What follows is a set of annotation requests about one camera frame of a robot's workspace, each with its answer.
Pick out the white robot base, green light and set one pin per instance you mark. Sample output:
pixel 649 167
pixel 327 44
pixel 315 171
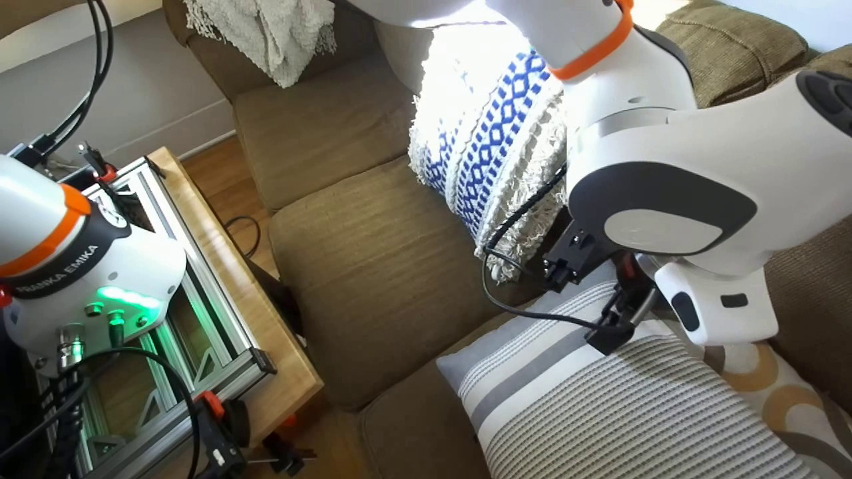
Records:
pixel 80 267

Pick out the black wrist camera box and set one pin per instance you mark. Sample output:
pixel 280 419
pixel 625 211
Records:
pixel 576 255

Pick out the brown fabric sofa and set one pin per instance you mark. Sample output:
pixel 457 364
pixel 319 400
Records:
pixel 356 239

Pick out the tan circle patterned pillow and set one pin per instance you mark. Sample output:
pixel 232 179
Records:
pixel 801 400

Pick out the gray striped pillow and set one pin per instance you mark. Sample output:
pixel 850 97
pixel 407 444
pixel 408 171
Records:
pixel 602 416

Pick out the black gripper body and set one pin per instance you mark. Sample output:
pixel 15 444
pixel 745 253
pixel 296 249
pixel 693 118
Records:
pixel 622 320

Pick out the cream knitted throw blanket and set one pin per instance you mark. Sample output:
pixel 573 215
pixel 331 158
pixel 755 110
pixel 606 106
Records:
pixel 276 29

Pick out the blue and white fringed pillow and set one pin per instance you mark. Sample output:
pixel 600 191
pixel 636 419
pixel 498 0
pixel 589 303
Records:
pixel 489 141

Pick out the wooden table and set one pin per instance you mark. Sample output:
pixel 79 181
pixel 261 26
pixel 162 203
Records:
pixel 257 300

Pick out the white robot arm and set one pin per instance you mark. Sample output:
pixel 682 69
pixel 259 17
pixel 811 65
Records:
pixel 710 150

